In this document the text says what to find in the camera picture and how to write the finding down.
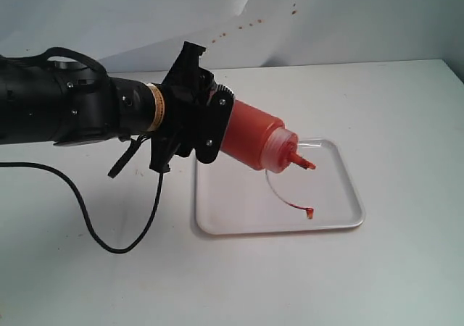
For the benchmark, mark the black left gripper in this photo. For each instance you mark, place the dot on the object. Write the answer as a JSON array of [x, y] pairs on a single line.
[[190, 121]]

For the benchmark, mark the white rectangular plastic tray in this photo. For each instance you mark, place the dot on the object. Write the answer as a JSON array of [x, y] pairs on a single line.
[[233, 199]]

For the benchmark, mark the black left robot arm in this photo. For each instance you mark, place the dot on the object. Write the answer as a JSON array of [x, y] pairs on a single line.
[[67, 98]]

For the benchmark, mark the red ketchup squeeze bottle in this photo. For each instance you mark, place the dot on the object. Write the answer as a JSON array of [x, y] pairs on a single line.
[[261, 141]]

